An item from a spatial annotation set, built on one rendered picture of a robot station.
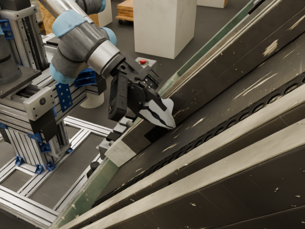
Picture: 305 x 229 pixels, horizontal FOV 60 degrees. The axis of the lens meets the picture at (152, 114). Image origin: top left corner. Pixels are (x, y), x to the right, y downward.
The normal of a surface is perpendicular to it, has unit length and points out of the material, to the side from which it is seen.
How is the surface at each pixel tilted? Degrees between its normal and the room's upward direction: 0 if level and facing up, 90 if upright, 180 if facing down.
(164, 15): 90
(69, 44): 92
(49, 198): 0
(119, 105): 37
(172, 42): 90
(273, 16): 90
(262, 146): 53
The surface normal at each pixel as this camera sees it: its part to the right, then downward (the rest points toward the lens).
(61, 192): 0.00, -0.79
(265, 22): -0.41, 0.56
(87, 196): 0.55, -0.47
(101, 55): 0.06, 0.08
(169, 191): -0.73, -0.68
